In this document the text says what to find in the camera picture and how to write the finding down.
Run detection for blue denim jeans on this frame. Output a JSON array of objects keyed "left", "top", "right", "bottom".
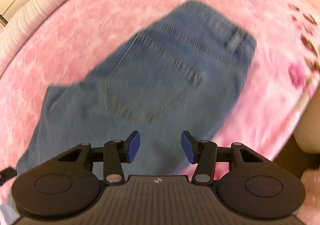
[{"left": 16, "top": 0, "right": 257, "bottom": 179}]

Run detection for white bed headboard cushion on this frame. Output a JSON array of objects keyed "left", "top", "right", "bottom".
[{"left": 293, "top": 104, "right": 319, "bottom": 154}]

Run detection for pink floral bed blanket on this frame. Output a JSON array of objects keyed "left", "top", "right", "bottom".
[{"left": 1, "top": 0, "right": 319, "bottom": 168}]

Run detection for striped grey pink duvet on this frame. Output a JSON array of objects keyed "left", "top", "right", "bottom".
[{"left": 1, "top": 0, "right": 67, "bottom": 75}]

